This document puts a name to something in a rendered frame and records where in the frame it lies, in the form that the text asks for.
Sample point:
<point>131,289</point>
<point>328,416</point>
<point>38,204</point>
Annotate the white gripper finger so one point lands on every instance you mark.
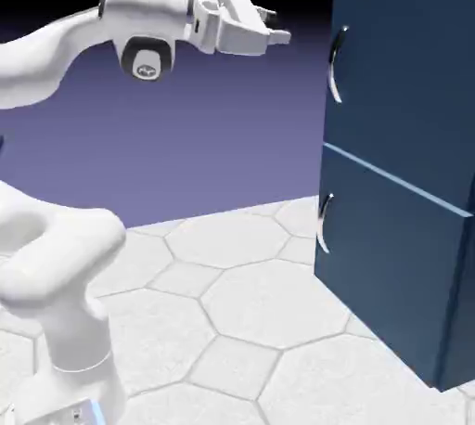
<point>268,16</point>
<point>279,37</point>

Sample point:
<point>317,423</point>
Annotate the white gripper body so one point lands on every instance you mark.
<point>241,29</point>

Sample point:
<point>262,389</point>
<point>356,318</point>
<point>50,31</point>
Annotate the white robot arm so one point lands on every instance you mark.
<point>48,50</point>

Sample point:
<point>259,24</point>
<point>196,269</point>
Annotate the large blue cabinet door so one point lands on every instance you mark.
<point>408,91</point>

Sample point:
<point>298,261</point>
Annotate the blue cabinet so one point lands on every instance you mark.
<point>400,172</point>

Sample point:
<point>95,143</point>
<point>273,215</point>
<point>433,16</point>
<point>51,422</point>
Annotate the small blue cabinet door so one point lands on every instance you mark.
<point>386,265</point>

